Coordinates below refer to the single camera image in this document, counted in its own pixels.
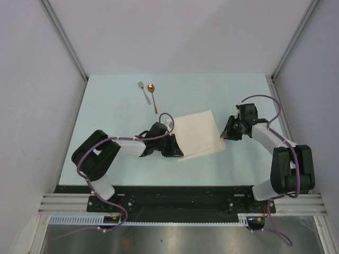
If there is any purple cable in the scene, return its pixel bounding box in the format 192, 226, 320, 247
242, 95, 302, 247
52, 113, 175, 239

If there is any copper spoon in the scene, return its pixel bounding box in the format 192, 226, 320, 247
148, 83, 158, 114

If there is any white slotted cable duct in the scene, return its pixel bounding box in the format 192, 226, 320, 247
49, 214, 265, 227

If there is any left aluminium frame post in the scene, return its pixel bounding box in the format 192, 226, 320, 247
38, 0, 89, 81

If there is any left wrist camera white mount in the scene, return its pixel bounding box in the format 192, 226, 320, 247
164, 120, 173, 129

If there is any white cloth napkin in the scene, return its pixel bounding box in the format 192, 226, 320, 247
173, 110, 226, 161

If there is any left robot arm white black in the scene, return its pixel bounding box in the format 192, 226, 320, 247
71, 122, 184, 212

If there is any aluminium frame post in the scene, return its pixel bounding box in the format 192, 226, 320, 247
38, 0, 89, 81
270, 0, 322, 80

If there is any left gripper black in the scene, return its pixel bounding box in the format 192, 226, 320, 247
154, 133, 183, 157

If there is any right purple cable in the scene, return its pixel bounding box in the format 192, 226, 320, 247
242, 95, 302, 247

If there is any silver fork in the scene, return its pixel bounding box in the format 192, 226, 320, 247
138, 81, 151, 105

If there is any right aluminium frame post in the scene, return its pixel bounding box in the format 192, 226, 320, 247
270, 0, 322, 80

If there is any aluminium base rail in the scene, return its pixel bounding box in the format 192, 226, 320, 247
39, 194, 327, 216

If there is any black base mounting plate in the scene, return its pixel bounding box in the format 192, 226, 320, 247
54, 185, 308, 216

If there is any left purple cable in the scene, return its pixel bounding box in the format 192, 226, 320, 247
52, 113, 175, 239

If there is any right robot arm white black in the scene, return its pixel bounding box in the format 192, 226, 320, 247
220, 103, 315, 212

